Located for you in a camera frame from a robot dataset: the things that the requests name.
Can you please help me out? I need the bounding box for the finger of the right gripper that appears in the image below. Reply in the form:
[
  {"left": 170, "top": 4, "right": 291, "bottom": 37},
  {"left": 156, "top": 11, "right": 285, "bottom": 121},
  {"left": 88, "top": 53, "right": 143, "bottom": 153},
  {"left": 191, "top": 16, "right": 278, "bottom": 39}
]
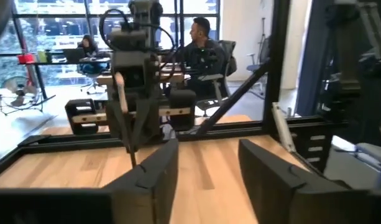
[
  {"left": 106, "top": 101, "right": 131, "bottom": 150},
  {"left": 133, "top": 99, "right": 162, "bottom": 149}
]

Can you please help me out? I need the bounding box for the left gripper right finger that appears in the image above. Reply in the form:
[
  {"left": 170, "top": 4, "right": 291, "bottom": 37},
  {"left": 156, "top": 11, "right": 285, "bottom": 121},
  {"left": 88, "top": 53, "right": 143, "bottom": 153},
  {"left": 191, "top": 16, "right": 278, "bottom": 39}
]
[{"left": 238, "top": 138, "right": 311, "bottom": 224}]

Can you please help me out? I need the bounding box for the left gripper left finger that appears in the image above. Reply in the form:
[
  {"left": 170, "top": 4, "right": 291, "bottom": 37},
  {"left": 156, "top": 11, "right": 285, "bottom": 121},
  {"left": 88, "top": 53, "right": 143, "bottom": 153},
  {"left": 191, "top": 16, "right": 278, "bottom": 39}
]
[{"left": 102, "top": 139, "right": 180, "bottom": 224}]

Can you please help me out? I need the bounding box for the black brush silver ferrule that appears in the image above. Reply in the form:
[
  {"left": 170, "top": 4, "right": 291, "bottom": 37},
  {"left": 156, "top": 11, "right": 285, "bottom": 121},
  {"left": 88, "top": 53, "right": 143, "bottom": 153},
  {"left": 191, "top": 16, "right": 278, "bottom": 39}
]
[{"left": 114, "top": 72, "right": 138, "bottom": 169}]

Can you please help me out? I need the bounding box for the person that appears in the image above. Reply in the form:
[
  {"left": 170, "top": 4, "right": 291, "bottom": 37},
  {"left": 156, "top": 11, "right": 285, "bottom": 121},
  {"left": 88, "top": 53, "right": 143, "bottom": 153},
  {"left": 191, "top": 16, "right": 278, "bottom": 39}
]
[
  {"left": 78, "top": 34, "right": 99, "bottom": 58},
  {"left": 177, "top": 16, "right": 237, "bottom": 100}
]

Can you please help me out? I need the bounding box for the silver aluminium bar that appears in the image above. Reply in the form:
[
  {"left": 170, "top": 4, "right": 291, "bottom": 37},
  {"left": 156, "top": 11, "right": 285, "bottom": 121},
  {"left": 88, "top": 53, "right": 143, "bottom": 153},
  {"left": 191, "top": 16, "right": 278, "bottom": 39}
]
[{"left": 272, "top": 101, "right": 297, "bottom": 154}]

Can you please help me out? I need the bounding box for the black office chair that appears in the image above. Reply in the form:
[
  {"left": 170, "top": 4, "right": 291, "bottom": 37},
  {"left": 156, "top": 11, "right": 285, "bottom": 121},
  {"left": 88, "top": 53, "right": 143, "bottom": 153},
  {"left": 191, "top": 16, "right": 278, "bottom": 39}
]
[{"left": 196, "top": 39, "right": 237, "bottom": 118}]

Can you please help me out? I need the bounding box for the black laptop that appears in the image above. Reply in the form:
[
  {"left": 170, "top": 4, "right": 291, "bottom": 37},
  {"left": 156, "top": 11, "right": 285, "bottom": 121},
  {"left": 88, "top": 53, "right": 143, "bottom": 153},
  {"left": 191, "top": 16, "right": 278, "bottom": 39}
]
[{"left": 63, "top": 48, "right": 86, "bottom": 63}]

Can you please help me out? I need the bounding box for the black desk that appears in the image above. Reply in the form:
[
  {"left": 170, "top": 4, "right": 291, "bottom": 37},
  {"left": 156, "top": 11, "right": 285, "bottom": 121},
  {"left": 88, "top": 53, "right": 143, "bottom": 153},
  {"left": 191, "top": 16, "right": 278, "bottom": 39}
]
[{"left": 17, "top": 57, "right": 112, "bottom": 100}]

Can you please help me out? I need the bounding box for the blue office chair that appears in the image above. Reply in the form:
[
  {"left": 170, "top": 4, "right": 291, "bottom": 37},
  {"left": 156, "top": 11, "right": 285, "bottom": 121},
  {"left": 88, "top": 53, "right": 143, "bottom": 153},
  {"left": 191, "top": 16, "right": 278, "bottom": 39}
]
[{"left": 246, "top": 36, "right": 272, "bottom": 74}]

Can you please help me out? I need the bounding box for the floor fan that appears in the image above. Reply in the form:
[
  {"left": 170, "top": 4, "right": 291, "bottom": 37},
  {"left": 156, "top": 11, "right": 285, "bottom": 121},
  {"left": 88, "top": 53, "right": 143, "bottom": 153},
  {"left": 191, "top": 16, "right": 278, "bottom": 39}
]
[{"left": 0, "top": 76, "right": 57, "bottom": 116}]

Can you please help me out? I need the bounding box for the red container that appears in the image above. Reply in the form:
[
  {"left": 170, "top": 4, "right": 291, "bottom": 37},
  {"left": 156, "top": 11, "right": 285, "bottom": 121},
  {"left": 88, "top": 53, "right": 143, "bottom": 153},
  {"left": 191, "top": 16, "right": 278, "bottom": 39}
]
[{"left": 17, "top": 53, "right": 36, "bottom": 65}]

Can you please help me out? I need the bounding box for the dark blue panel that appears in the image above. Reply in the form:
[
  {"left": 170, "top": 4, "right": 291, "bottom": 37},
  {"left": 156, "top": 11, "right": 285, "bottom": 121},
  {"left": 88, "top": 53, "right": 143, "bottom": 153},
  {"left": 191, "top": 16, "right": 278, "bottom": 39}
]
[{"left": 295, "top": 0, "right": 334, "bottom": 110}]

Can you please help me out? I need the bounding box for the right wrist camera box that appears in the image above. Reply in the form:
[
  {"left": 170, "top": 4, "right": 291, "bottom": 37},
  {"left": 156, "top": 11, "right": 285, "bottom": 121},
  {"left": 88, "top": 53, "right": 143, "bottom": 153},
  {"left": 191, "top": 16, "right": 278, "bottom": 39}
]
[{"left": 108, "top": 28, "right": 149, "bottom": 53}]

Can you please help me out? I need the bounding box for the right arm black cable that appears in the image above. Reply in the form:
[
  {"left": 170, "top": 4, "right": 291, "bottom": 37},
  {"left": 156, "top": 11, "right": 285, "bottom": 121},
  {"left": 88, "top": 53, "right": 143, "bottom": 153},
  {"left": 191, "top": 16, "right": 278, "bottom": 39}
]
[{"left": 98, "top": 8, "right": 178, "bottom": 72}]

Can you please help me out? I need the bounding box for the black aluminium table frame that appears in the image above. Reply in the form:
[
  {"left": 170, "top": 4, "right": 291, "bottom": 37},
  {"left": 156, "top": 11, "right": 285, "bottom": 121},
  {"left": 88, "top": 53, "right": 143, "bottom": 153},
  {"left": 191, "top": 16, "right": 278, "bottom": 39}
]
[{"left": 0, "top": 0, "right": 349, "bottom": 181}]

